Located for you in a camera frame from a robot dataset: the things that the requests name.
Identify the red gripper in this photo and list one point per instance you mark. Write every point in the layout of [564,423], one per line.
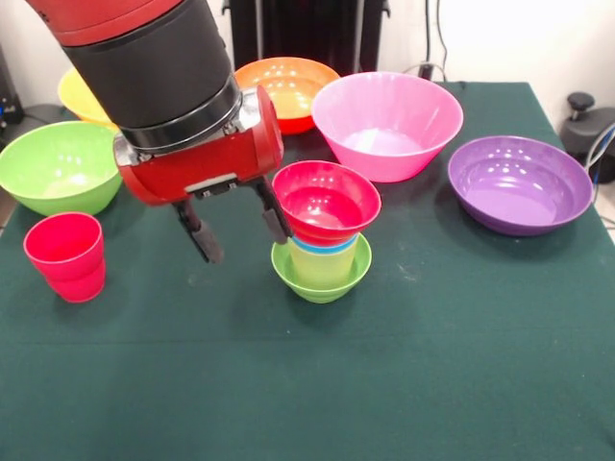
[192,168]

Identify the blue cup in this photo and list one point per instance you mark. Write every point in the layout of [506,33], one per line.
[327,249]

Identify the small red bowl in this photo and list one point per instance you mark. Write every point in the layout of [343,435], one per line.
[327,197]

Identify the yellow cup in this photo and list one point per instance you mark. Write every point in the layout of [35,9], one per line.
[322,269]

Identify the small green bowl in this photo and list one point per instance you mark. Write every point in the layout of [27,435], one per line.
[322,294]

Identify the large green bowl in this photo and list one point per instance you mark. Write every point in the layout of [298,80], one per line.
[53,168]

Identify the orange bowl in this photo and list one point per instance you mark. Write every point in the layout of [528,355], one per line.
[293,91]

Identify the dark green tablecloth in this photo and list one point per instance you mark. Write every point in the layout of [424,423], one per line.
[240,384]

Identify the large pink bowl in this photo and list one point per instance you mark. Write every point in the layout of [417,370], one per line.
[384,125]

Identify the large yellow bowl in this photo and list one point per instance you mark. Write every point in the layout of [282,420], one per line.
[81,98]

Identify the black equipment box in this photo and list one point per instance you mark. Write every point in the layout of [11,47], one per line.
[9,105]

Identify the purple bowl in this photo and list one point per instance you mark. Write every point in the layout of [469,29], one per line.
[519,187]

